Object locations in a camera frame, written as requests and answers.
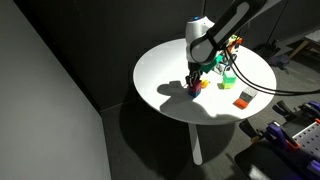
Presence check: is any orange and grey block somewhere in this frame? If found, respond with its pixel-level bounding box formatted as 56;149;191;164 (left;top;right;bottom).
234;87;257;109

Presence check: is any wooden furniture leg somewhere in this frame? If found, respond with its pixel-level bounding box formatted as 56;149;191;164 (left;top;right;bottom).
289;40;309;59

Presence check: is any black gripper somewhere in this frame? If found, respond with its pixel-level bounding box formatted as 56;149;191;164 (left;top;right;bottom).
185;62;203;87

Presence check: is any white round table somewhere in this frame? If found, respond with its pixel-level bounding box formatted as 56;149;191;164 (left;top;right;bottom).
133;39;273;125

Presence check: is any black cable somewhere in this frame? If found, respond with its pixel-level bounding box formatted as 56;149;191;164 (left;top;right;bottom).
224;46;320;97

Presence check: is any green block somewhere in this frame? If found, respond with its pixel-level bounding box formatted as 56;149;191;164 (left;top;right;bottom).
222;71;237;89

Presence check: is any blue block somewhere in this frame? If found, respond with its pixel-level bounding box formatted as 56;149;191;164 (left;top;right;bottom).
188;88;201;98

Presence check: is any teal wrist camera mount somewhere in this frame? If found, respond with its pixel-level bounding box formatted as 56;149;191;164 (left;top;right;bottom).
200;55;223;73

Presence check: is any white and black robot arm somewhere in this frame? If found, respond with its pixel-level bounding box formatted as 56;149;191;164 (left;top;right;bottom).
185;0;281;87

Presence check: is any orange multicolour cube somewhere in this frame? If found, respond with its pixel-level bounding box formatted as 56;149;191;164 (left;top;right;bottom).
227;35;242;53

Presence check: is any yellow ball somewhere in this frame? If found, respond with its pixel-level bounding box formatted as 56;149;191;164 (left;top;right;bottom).
201;80;209;89

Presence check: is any white table leg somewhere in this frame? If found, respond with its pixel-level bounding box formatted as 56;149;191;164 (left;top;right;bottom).
188;124;203;165

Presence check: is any purple clamp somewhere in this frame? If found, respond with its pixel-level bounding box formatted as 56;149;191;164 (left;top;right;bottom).
266;123;300;150

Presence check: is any perforated metal plate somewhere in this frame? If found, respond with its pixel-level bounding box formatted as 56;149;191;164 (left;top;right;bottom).
293;122;320;160

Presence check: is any pink block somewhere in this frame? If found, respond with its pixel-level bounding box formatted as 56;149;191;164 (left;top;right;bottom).
189;80;202;92

